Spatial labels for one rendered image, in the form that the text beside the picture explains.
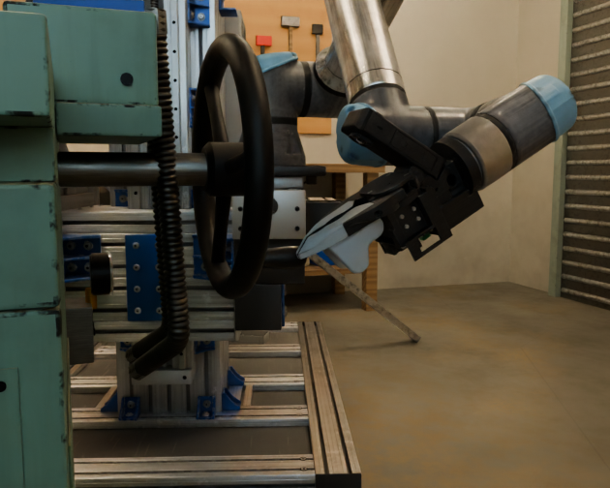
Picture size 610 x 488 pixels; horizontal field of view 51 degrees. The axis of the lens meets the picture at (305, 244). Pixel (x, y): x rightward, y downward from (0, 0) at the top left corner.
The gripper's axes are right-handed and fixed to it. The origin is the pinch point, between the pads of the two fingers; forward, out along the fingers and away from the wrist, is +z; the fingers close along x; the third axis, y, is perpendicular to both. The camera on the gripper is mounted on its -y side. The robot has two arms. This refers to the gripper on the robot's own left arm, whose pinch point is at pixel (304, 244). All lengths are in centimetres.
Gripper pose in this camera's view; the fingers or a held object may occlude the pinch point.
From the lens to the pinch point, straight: 66.2
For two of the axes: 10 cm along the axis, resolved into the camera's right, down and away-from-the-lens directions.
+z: -8.1, 5.3, -2.5
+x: -3.5, -1.0, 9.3
